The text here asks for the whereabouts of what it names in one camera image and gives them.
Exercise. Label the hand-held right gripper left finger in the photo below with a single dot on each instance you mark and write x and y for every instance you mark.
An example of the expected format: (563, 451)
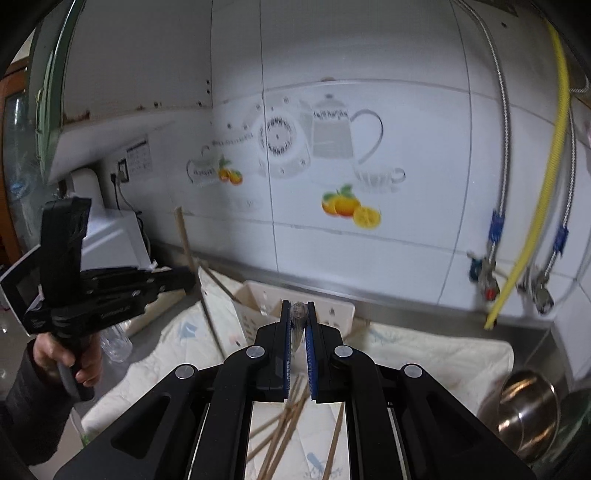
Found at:
(288, 364)

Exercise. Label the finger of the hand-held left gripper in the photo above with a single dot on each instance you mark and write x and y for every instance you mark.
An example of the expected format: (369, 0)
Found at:
(171, 290)
(171, 275)

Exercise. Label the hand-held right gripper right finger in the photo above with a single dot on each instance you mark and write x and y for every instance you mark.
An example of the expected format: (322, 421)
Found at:
(311, 364)

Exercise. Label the wooden chopstick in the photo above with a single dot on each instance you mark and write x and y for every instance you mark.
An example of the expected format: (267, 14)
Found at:
(299, 318)

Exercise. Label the cream plastic utensil holder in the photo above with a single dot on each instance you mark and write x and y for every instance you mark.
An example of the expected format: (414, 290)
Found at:
(251, 304)

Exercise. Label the person's left forearm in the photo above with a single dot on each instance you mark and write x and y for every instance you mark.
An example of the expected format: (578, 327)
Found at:
(32, 406)

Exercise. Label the person's left hand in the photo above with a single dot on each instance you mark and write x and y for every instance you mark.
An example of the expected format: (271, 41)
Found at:
(90, 364)

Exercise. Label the white box-shaped appliance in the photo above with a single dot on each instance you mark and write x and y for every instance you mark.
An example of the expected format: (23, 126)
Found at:
(115, 235)

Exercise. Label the clear plastic bottle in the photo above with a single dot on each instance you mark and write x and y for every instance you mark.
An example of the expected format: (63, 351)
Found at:
(116, 344)

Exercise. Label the white rounded appliance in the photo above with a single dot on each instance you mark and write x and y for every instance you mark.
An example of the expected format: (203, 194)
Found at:
(85, 184)

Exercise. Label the printed quilted mat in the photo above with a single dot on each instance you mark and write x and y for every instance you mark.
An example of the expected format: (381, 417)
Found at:
(415, 369)

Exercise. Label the stainless steel bowl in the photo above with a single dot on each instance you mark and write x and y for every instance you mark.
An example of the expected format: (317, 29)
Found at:
(526, 415)

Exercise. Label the metal water valve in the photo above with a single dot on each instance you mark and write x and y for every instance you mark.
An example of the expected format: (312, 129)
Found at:
(540, 290)

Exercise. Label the wall socket with plug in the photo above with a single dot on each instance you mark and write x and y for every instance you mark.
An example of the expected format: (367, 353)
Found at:
(122, 170)

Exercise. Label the printed wall sticker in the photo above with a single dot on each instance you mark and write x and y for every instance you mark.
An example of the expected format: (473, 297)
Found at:
(138, 157)

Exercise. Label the green window frame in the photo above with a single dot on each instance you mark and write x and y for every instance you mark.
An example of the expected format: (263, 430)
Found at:
(48, 92)

